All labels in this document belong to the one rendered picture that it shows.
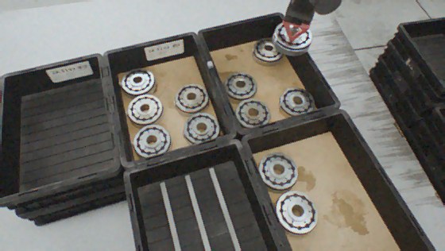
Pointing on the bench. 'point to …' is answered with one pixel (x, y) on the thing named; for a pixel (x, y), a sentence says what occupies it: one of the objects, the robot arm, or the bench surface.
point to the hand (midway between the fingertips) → (294, 31)
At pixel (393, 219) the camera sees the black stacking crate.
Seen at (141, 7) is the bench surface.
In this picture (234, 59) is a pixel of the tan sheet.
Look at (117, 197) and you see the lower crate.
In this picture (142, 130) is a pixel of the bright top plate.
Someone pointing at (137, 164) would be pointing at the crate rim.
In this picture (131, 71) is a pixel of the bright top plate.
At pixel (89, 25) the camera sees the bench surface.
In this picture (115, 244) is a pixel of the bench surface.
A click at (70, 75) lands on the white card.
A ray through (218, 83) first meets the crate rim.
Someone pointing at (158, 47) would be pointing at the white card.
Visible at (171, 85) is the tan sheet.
